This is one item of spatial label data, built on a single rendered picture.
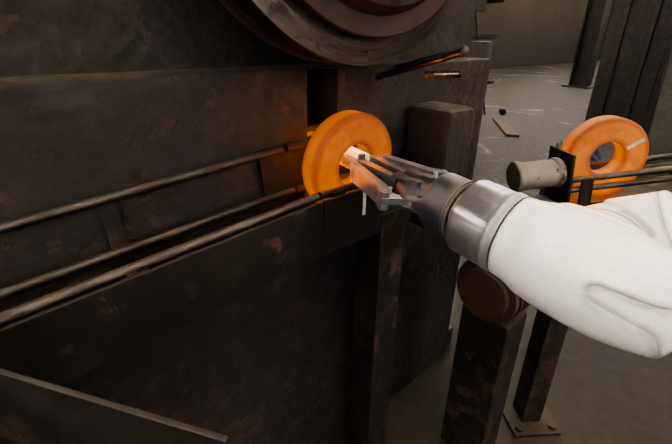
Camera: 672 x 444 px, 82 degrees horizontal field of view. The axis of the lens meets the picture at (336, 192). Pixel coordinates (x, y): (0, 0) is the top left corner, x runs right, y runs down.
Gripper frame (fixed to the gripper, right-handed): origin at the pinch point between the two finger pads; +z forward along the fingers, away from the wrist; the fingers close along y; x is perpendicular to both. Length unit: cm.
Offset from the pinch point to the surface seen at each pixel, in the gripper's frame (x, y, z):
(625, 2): 39, 412, 97
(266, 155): 0.5, -11.1, 5.5
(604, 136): 2.0, 46.0, -19.2
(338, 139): 3.8, -3.7, -1.3
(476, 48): -3, 240, 130
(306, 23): 18.4, -9.8, -1.3
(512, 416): -72, 44, -23
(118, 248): -6.4, -31.9, 3.3
